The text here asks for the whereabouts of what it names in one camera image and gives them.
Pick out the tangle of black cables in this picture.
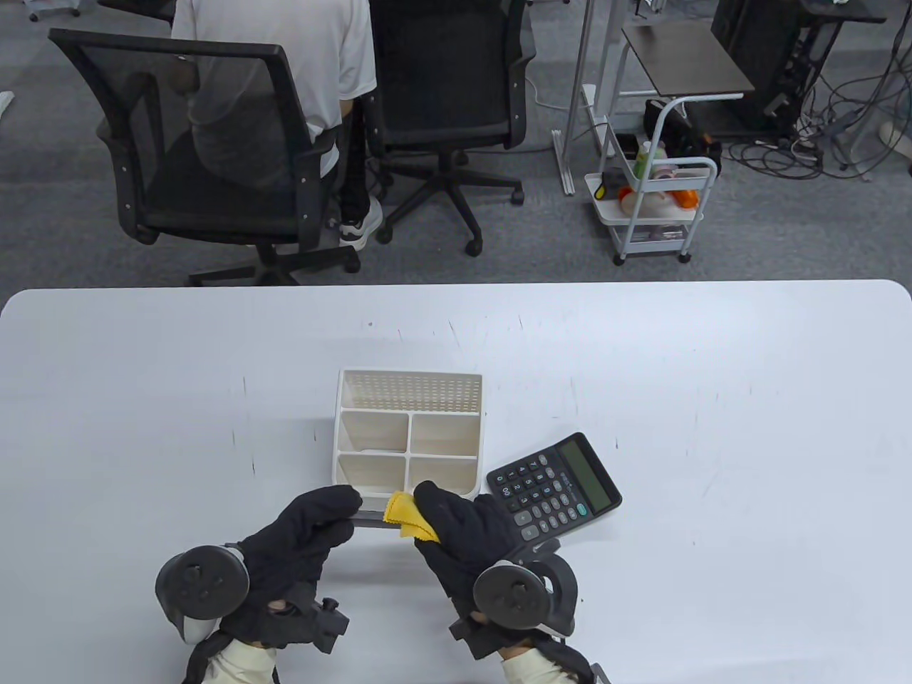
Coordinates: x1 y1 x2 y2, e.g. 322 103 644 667
720 43 912 182

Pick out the white metal frame stand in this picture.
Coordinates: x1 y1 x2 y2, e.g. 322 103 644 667
552 0 621 197

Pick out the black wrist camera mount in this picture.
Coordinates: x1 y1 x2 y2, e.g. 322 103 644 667
285 597 350 655
449 618 521 660

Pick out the brown top side table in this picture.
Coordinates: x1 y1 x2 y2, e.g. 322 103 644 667
622 25 756 97

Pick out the person's right hand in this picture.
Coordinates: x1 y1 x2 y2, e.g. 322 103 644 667
413 480 539 622

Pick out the dark grey handheld controller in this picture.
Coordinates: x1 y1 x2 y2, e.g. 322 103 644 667
473 539 578 640
155 545 250 646

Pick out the white wheeled utility cart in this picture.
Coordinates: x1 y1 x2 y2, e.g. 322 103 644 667
584 96 719 266

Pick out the black equipment stand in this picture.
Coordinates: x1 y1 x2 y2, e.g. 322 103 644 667
711 0 888 136

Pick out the black calculator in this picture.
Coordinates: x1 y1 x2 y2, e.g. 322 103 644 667
487 432 623 551

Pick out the black mesh office chair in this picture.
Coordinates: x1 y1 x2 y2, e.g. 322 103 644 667
48 27 361 287
363 0 539 257

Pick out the person's right forearm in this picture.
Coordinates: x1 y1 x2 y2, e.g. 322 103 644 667
502 645 578 684

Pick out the person's left hand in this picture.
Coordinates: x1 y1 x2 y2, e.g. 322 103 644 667
217 484 364 646

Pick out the yellow cleaning cloth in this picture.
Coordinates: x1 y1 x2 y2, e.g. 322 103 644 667
383 491 441 543

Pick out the white plastic organizer basket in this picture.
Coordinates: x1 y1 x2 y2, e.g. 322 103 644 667
332 368 484 499

